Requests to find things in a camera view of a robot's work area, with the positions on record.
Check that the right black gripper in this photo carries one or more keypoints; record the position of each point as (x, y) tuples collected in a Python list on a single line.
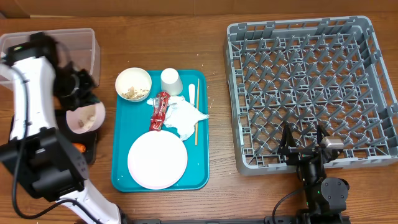
[(286, 146)]

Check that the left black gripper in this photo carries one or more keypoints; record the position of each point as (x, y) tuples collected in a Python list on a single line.
[(86, 93)]

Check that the pink bowl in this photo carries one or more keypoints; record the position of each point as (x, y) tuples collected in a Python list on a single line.
[(86, 119)]

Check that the orange carrot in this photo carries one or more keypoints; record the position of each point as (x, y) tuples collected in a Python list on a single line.
[(80, 147)]

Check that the white bowl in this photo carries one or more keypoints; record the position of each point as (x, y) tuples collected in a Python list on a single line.
[(136, 77)]

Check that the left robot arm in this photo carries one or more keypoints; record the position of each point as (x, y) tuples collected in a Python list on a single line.
[(33, 65)]

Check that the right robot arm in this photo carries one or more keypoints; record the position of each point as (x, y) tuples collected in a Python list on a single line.
[(325, 196)]

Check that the grey dishwasher rack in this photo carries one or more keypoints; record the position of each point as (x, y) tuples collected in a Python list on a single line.
[(305, 73)]

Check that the clear plastic bin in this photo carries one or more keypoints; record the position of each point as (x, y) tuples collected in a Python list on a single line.
[(82, 49)]

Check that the black plastic tray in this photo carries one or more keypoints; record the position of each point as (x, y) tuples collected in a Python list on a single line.
[(58, 119)]

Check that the food scraps pile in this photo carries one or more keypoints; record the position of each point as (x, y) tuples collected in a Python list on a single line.
[(134, 93)]

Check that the red snack wrapper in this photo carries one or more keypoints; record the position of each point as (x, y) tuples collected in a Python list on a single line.
[(160, 104)]

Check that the white paper cup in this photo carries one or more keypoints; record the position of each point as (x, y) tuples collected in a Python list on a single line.
[(171, 82)]

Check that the teal plastic tray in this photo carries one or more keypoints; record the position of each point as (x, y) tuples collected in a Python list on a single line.
[(133, 120)]

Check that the pink round plate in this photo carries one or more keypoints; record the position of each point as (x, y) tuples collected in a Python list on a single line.
[(157, 160)]

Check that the crumpled white napkin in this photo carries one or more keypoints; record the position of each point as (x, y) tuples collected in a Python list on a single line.
[(181, 115)]

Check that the white plastic spoon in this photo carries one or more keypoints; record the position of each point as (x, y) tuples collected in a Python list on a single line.
[(191, 92)]

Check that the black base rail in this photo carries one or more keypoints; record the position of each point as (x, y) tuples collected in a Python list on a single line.
[(266, 220)]

